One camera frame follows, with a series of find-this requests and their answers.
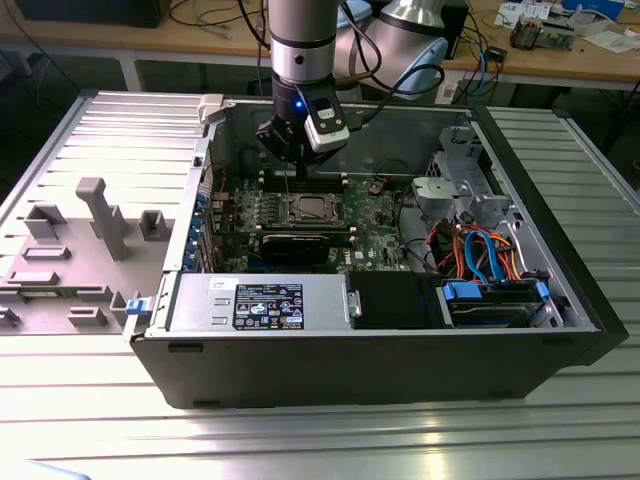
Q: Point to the white plastic bag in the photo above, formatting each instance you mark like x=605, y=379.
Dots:
x=615, y=42

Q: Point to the black computer housing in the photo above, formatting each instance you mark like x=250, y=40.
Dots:
x=90, y=12

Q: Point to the green motherboard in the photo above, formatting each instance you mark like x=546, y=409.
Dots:
x=370, y=235

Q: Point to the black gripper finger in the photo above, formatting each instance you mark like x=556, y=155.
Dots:
x=320, y=156
x=277, y=142

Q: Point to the hard disk in blue carrier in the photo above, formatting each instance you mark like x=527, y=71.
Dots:
x=480, y=300

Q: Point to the wooden desk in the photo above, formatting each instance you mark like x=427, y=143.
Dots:
x=200, y=42

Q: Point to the tall black box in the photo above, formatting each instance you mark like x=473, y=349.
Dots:
x=459, y=40

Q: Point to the grey plastic parts rack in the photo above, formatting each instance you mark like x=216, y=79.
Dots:
x=85, y=250

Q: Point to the blue plastic case latch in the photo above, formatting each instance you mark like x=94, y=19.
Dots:
x=137, y=306

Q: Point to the black RAM slot bank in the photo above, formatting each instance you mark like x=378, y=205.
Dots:
x=300, y=227
x=272, y=185

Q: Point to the silver metal drive cage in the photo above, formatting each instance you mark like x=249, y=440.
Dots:
x=440, y=192

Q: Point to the CPU socket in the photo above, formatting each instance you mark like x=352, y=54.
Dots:
x=289, y=218

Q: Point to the finned metal heat sink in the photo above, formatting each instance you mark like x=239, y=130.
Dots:
x=525, y=35

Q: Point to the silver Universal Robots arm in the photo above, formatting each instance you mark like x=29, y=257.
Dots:
x=300, y=30

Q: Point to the grey electronic device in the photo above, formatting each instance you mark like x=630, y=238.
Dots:
x=555, y=35

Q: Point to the white printed leaflets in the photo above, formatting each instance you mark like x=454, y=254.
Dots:
x=515, y=10

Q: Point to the black graphics card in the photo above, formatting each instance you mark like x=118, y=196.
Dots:
x=295, y=247

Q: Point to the small black box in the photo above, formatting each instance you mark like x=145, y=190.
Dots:
x=496, y=53

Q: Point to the silver power supply unit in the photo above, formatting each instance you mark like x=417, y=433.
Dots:
x=200, y=300

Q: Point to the beige plastic case latch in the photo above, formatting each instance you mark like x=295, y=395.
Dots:
x=210, y=107

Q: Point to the teal cardboard box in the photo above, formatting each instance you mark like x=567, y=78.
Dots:
x=595, y=7

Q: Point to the black open PC case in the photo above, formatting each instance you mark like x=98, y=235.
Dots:
x=350, y=370

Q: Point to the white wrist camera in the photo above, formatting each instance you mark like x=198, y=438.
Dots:
x=327, y=137

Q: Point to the metal CPU locking lever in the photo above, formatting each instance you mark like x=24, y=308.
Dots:
x=289, y=187
x=320, y=222

